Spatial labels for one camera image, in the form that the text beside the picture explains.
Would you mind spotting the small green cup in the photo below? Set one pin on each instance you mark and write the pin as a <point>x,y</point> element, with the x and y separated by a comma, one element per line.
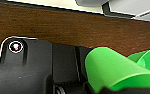
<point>114,70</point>

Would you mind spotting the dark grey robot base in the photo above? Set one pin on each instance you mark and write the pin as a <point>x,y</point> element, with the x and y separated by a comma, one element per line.
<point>34,70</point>

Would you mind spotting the grey bin with blue lid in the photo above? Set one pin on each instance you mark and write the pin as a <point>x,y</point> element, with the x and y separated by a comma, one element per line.
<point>124,7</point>

